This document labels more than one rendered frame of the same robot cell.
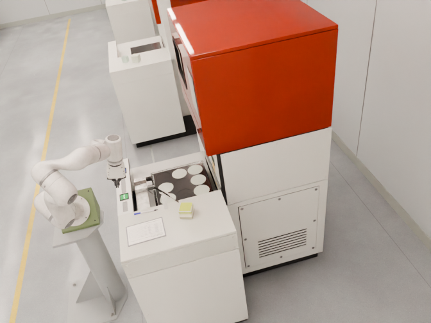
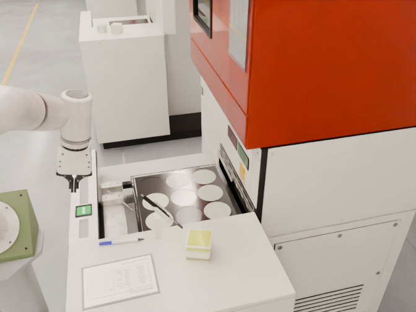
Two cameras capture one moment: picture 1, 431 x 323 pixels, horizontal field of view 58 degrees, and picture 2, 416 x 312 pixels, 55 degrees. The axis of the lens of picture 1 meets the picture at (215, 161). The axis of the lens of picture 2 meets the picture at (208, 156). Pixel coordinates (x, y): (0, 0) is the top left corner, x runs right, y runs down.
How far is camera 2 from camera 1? 1.00 m
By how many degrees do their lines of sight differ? 6
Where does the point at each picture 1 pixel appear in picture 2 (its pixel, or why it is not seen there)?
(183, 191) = (185, 209)
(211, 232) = (249, 292)
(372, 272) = not seen: outside the picture
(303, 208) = (368, 253)
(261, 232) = (299, 286)
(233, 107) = (311, 59)
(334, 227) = not seen: hidden behind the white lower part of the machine
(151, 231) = (131, 281)
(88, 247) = (8, 294)
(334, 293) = not seen: outside the picture
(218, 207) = (255, 243)
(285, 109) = (392, 77)
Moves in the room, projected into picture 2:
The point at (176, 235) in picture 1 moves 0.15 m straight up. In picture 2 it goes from (179, 293) to (176, 256)
